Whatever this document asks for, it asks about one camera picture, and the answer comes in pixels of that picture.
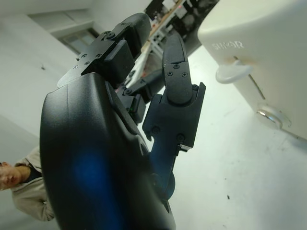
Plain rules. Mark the cream white two-slot toaster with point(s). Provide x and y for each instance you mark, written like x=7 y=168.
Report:
x=275 y=48

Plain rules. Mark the person in beige jacket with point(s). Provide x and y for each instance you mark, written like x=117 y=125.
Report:
x=26 y=194

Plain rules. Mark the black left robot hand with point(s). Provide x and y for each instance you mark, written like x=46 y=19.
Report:
x=91 y=155

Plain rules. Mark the grey framed window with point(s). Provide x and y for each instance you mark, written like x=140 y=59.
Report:
x=79 y=40

